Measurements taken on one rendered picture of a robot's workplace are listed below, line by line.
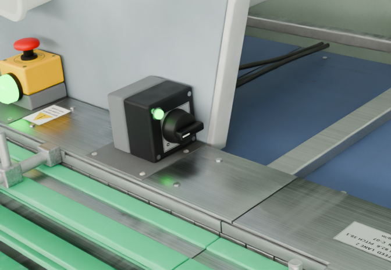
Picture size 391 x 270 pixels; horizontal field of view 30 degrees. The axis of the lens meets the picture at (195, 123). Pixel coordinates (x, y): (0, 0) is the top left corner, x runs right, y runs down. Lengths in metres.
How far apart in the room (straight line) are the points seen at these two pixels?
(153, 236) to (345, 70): 0.55
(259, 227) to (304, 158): 0.17
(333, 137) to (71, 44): 0.42
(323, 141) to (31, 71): 0.45
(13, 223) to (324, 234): 0.46
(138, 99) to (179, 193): 0.14
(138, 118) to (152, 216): 0.13
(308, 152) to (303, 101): 0.20
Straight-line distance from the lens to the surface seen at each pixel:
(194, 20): 0.91
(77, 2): 1.09
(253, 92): 1.17
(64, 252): 0.95
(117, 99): 0.93
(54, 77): 1.15
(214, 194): 0.85
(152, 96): 0.92
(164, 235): 0.82
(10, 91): 1.13
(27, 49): 1.14
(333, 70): 1.25
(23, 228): 1.02
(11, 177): 0.97
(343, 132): 0.99
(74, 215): 0.88
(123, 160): 0.94
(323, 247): 0.75
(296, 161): 0.92
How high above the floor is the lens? 1.36
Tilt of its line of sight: 39 degrees down
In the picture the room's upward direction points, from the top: 117 degrees counter-clockwise
